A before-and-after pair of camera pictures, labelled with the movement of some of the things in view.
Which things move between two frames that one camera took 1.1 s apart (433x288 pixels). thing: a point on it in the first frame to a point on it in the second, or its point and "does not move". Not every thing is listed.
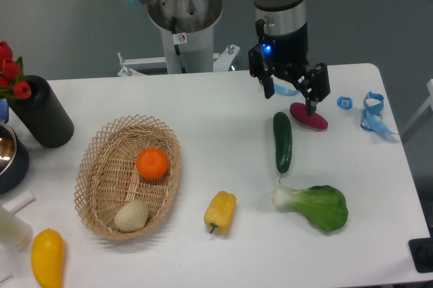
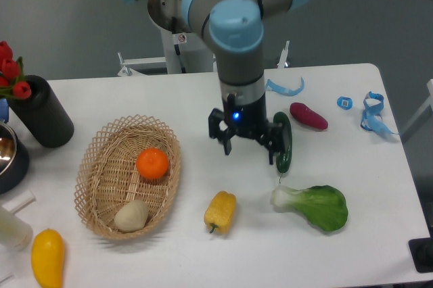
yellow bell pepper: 219,211 does not move
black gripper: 285,56 to 246,120
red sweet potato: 315,120 does not move
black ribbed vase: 46,113 does not move
